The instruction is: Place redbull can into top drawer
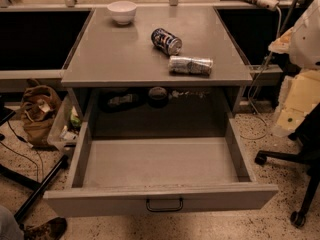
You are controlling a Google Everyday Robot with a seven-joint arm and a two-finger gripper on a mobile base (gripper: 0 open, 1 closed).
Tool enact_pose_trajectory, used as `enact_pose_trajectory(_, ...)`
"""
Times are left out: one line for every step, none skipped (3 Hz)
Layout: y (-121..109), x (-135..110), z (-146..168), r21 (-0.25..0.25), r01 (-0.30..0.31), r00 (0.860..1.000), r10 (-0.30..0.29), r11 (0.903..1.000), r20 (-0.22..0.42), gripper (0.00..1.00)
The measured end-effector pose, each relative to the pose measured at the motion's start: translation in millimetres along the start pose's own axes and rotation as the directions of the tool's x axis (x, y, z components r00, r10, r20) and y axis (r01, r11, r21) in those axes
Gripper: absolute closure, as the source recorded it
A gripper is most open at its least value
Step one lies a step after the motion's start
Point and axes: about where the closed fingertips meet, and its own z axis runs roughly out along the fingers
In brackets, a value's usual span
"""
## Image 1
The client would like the silver redbull can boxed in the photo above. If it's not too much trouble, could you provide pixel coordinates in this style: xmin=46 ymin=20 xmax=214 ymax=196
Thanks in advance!
xmin=168 ymin=56 xmax=213 ymax=76

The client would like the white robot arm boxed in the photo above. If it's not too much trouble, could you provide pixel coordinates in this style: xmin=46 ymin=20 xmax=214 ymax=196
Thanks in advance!
xmin=268 ymin=0 xmax=320 ymax=137

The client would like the grey open top drawer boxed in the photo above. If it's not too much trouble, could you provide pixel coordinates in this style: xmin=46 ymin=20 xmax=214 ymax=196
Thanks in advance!
xmin=44 ymin=119 xmax=278 ymax=217

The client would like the blue pepsi can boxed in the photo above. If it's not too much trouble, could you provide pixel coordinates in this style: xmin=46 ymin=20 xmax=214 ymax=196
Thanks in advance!
xmin=151 ymin=28 xmax=182 ymax=56

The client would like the black tape roll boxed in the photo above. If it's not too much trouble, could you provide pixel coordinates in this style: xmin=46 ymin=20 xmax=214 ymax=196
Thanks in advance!
xmin=148 ymin=87 xmax=168 ymax=108

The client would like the grey cabinet table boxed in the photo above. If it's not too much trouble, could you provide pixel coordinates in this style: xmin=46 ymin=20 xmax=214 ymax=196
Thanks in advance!
xmin=60 ymin=5 xmax=254 ymax=118

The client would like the clear plastic bin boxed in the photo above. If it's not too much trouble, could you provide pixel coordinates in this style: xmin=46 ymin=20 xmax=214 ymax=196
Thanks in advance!
xmin=47 ymin=96 xmax=82 ymax=152

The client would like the white ceramic bowl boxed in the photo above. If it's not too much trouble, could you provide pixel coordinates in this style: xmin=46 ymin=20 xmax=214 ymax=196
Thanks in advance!
xmin=107 ymin=1 xmax=137 ymax=25

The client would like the brown cloth bag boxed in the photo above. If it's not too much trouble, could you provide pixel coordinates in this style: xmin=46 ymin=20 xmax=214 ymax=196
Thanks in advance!
xmin=21 ymin=79 xmax=62 ymax=148

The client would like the black tripod leg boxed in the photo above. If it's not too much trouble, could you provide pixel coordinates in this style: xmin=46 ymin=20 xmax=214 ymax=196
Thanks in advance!
xmin=0 ymin=155 xmax=68 ymax=224

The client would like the black office chair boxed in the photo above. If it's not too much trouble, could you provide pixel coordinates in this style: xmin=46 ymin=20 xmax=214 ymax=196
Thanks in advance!
xmin=255 ymin=104 xmax=320 ymax=227

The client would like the brown camouflage shoe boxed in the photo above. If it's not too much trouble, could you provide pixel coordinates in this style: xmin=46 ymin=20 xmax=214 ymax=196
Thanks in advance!
xmin=24 ymin=217 xmax=67 ymax=240

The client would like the black drawer handle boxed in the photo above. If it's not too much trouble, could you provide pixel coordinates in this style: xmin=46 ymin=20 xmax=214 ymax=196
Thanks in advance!
xmin=146 ymin=198 xmax=184 ymax=213

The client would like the black floor cable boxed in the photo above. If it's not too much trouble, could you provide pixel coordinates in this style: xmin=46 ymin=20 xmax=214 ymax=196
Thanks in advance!
xmin=0 ymin=120 xmax=45 ymax=182

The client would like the white hanging cable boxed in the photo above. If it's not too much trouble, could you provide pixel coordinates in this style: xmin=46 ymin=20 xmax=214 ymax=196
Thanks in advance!
xmin=240 ymin=5 xmax=284 ymax=141

